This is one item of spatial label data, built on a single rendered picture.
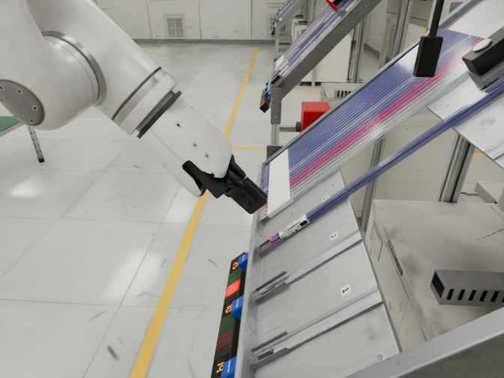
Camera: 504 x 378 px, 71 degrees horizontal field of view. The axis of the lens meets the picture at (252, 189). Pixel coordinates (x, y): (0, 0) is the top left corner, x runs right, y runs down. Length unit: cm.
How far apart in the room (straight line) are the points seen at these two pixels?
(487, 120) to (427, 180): 145
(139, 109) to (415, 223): 78
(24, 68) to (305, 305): 40
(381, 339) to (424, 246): 55
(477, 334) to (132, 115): 38
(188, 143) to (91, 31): 14
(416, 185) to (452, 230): 100
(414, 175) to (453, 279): 122
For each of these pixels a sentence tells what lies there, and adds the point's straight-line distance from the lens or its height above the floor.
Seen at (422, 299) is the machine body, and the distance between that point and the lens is 79.
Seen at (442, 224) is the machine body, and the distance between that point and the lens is 103.
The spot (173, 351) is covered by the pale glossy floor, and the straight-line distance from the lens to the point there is 144.
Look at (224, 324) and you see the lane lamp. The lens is 64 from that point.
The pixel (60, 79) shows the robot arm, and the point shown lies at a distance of 36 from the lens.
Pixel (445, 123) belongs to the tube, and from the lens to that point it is 59.
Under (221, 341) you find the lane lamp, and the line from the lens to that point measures 62.
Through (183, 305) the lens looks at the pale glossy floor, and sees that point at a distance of 158.
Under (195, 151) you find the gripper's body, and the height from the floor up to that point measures 99.
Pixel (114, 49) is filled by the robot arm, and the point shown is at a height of 109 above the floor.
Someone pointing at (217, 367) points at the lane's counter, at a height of 66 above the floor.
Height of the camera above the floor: 114
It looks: 29 degrees down
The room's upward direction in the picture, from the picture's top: straight up
